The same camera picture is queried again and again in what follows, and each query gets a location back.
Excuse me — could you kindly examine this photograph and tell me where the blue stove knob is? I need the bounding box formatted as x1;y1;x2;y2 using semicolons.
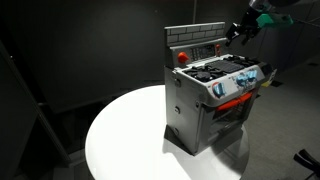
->
244;71;253;85
211;81;227;99
250;68;259;81
235;75;246;87

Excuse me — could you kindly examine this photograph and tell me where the grey toy stove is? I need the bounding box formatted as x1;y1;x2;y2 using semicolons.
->
163;21;278;157

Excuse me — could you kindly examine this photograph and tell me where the large orange round button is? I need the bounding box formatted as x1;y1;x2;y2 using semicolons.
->
176;51;190;65

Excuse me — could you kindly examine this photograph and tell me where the round white pedestal table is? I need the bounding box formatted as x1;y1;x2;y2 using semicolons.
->
84;84;251;180

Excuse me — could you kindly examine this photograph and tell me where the orange oven door handle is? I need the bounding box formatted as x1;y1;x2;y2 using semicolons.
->
215;92;254;112

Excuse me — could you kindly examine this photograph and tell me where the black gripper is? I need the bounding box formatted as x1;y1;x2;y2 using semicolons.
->
225;7;265;47

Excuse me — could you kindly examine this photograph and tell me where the teal camera mount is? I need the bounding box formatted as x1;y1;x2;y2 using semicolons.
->
255;12;295;30

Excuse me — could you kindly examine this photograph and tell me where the black tripod leg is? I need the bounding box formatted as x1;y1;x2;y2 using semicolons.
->
292;148;320;177

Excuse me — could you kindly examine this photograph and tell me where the black metal frame bar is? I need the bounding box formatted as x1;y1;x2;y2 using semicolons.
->
0;39;73;167

